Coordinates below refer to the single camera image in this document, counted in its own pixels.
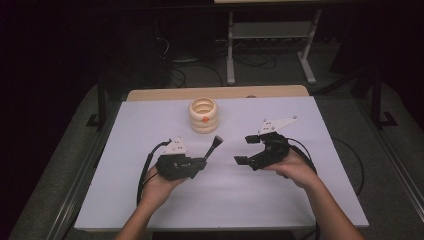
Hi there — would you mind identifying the person's right hand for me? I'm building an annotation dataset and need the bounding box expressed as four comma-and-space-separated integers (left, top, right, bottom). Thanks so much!
263, 148, 323, 190

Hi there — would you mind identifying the cream ringed holder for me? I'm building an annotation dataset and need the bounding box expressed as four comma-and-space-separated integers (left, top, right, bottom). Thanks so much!
188, 97, 219, 134

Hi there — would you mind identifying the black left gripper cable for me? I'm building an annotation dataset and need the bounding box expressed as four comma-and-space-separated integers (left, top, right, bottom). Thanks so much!
136, 139, 173, 206

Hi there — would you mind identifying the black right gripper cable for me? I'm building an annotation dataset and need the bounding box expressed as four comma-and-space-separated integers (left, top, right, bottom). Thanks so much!
285, 137, 318, 175

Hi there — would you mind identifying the white metal table frame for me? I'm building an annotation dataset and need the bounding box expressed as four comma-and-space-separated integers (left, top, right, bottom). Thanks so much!
226, 9, 323, 86

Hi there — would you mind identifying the person's left hand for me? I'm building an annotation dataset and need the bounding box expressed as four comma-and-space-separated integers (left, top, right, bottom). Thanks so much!
141, 165, 188, 209

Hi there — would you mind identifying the black frame post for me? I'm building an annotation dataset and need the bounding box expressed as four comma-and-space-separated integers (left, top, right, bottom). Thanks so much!
370, 70, 399, 130
85, 74, 108, 130

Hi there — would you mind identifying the black floor cable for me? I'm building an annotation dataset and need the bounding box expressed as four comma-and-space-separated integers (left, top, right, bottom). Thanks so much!
169, 58, 225, 89

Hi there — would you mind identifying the thin black cable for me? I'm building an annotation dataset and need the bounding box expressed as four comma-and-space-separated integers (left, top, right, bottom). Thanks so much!
331, 136, 366, 196

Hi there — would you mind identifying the black makeup brush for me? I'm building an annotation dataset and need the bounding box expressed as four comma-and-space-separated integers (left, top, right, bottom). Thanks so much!
203, 135, 224, 161

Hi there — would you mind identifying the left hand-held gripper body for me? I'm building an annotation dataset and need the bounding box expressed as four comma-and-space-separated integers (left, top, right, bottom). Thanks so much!
155, 136, 196, 182

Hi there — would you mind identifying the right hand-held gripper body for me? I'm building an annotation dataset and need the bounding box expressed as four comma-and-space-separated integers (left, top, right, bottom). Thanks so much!
248, 116, 298, 172

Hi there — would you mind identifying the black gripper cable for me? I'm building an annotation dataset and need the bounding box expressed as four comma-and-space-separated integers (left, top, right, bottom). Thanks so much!
285, 137, 318, 175
136, 139, 173, 206

